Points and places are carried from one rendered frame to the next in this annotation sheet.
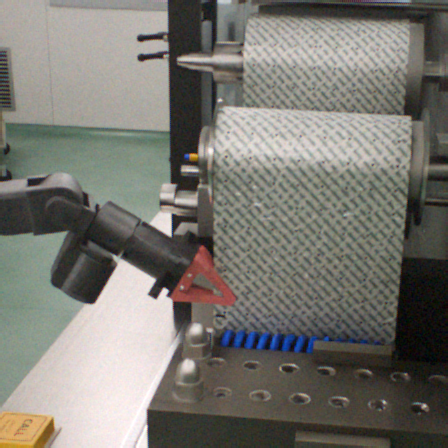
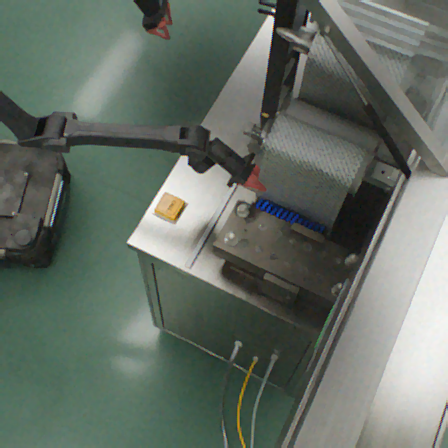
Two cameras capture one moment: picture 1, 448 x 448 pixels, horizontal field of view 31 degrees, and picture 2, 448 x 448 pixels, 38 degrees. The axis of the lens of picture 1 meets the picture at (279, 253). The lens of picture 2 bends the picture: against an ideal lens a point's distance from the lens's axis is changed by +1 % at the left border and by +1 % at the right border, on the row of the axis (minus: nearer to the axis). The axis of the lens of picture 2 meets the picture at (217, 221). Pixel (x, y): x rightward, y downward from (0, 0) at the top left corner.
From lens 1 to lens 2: 1.16 m
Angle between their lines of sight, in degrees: 45
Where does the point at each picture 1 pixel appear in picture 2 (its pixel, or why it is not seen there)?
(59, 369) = not seen: hidden behind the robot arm
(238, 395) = (250, 246)
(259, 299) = (276, 194)
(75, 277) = (197, 166)
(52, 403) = (187, 184)
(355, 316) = (316, 215)
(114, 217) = (216, 152)
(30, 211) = (179, 149)
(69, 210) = (195, 155)
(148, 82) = not seen: outside the picture
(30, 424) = (174, 204)
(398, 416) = (307, 279)
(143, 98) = not seen: outside the picture
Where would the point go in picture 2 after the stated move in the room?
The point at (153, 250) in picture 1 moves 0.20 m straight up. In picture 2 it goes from (231, 169) to (235, 127)
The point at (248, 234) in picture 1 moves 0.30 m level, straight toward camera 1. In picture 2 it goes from (274, 176) to (239, 275)
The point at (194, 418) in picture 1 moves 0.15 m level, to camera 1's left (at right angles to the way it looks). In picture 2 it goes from (229, 254) to (179, 235)
